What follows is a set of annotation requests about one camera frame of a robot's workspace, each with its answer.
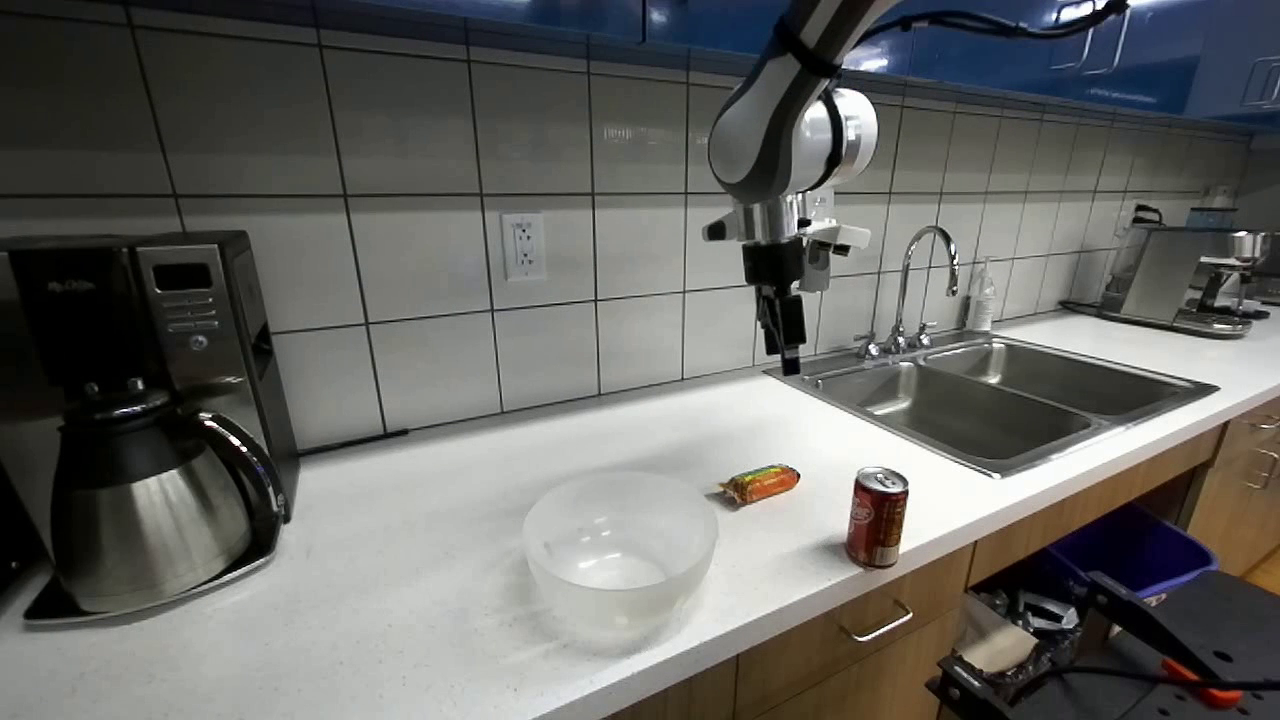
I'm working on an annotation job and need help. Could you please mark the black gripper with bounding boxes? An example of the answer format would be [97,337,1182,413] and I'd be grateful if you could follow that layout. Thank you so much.
[736,237,812,381]

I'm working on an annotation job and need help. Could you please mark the orange snack packet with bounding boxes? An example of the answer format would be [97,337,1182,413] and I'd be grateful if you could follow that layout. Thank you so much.
[716,458,805,512]

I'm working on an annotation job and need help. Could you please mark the clear plastic bowl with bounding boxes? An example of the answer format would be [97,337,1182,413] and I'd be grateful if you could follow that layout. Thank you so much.
[519,467,723,654]

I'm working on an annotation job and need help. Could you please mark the chrome gooseneck faucet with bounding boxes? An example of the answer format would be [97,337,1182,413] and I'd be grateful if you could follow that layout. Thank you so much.
[890,219,963,353]

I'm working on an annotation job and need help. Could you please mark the clear soap bottle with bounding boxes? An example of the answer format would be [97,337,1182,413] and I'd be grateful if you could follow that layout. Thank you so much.
[960,272,1002,337]

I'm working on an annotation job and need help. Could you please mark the red soda can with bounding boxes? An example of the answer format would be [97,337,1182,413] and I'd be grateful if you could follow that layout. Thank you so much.
[845,465,912,571]

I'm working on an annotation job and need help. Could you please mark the stainless steel double sink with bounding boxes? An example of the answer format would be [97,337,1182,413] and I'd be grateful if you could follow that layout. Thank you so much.
[774,330,1224,480]

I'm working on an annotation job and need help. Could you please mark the white power outlet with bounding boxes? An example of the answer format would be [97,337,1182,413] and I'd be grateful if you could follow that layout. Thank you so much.
[501,210,553,289]

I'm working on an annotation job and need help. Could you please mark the wooden base cabinets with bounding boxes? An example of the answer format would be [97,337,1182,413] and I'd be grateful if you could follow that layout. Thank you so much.
[603,394,1280,720]

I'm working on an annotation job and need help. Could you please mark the white block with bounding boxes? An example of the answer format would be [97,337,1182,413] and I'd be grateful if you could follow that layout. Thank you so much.
[955,620,1046,681]

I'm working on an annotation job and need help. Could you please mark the silver countertop appliance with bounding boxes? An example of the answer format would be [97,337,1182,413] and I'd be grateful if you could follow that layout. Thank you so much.
[1092,200,1278,343]

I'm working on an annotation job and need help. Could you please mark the blue plastic bin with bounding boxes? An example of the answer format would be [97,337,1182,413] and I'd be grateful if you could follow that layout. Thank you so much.
[1046,502,1217,605]

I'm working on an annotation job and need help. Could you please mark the black robot stand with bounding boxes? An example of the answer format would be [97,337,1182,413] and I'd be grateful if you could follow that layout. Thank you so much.
[932,567,1280,720]

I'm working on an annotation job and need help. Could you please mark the black coffee maker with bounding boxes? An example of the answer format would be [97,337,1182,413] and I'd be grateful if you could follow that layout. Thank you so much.
[0,226,303,630]

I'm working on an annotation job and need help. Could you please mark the stainless steel carafe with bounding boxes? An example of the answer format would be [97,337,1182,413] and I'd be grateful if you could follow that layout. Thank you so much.
[50,393,294,620]

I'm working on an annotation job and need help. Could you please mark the black boxy appliance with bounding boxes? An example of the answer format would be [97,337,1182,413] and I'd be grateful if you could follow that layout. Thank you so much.
[0,457,55,605]

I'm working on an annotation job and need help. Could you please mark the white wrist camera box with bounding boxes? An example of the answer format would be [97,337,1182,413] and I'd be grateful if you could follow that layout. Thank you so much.
[797,214,876,258]

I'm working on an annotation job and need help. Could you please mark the metal drawer handle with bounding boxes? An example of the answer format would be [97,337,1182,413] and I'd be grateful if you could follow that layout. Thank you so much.
[845,598,922,646]

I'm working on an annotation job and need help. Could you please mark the blue wall cabinets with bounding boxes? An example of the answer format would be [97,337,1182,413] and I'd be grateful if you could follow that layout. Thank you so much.
[132,0,1280,134]

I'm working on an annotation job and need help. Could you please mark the orange handled clamp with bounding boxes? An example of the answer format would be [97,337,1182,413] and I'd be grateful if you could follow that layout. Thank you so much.
[1156,654,1253,711]

